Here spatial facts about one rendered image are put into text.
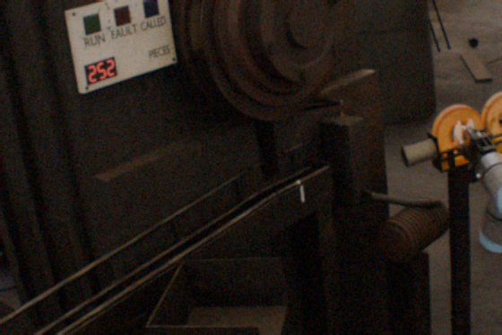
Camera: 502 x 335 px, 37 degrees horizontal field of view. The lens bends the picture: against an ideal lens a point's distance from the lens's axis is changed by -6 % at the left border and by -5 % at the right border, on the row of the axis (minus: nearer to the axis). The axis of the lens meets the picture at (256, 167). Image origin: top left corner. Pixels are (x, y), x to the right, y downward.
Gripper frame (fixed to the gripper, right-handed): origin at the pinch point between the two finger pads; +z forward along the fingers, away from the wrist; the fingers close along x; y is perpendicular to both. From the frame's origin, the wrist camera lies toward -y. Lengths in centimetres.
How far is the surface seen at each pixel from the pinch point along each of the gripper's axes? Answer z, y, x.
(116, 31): -10, 51, 87
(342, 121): 2.1, 8.2, 34.0
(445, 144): -2.2, -2.5, 5.2
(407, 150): -2.3, -2.1, 16.8
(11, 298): 27, -58, 143
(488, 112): 0.0, 4.2, -8.9
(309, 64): -11, 35, 45
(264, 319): -60, 8, 68
